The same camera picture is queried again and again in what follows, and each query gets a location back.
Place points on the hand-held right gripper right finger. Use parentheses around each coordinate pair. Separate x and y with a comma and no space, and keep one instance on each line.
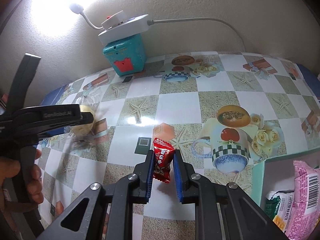
(178,177)

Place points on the white green cracker packet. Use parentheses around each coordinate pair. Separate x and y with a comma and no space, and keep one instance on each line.
(281,210)

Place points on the white gooseneck lamp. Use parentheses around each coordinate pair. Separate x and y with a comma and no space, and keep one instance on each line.
(76,8)

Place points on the green-rimmed white box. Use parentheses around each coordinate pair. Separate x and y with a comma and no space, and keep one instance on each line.
(257,180)

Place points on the checkered patterned tablecloth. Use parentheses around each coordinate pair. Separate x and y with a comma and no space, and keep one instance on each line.
(212,100)

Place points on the teal cube toy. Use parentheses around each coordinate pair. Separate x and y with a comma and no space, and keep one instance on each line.
(125,52)

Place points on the person's left hand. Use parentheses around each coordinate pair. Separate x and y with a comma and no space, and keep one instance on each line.
(8,172)

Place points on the pink snack packet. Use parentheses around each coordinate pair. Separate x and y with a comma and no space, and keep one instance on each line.
(305,192)

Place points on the red candy packet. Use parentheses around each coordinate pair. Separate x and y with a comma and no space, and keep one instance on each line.
(162,160)

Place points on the bread bun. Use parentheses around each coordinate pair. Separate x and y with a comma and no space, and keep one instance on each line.
(81,132)

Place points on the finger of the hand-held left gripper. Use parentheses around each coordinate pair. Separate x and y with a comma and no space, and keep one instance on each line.
(86,120)

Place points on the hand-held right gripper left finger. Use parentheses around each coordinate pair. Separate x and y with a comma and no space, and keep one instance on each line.
(149,177)

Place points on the white power strip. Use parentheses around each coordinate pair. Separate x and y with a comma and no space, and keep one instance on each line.
(125,28)

